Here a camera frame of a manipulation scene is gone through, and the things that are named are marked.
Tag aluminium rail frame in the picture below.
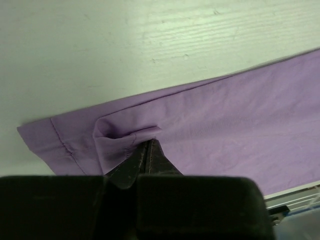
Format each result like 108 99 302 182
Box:
264 181 320 226

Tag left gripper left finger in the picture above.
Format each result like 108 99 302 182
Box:
0 143 148 240

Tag purple trousers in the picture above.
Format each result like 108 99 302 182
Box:
17 50 320 195

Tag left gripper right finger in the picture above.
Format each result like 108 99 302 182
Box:
136 140 275 240

